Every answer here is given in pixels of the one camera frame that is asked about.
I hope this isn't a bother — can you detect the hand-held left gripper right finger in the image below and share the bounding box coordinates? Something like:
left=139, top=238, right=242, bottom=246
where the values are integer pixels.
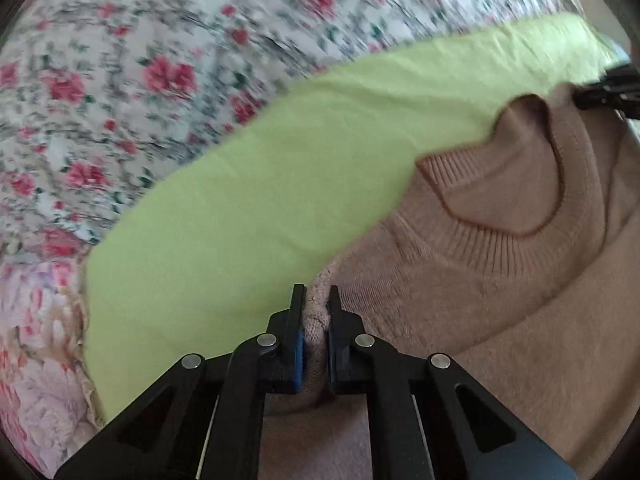
left=326, top=285, right=581, bottom=480

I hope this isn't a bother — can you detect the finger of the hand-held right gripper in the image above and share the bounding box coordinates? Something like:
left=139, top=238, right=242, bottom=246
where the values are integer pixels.
left=573, top=64, right=640, bottom=122

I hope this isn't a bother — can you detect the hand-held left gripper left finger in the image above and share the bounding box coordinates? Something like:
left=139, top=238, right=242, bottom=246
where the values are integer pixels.
left=54, top=283, right=307, bottom=480

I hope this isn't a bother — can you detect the tan knit sweater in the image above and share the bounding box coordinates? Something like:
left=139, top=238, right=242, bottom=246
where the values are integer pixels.
left=257, top=82, right=640, bottom=480

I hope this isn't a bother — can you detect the light green cloth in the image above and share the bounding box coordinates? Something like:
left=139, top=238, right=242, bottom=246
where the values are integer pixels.
left=82, top=12, right=621, bottom=423

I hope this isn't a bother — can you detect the pink floral quilt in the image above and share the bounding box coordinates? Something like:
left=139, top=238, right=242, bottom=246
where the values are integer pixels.
left=0, top=255, right=103, bottom=476

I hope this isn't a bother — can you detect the floral bed sheet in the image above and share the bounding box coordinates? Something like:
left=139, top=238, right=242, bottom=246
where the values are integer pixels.
left=0, top=0, right=583, bottom=261

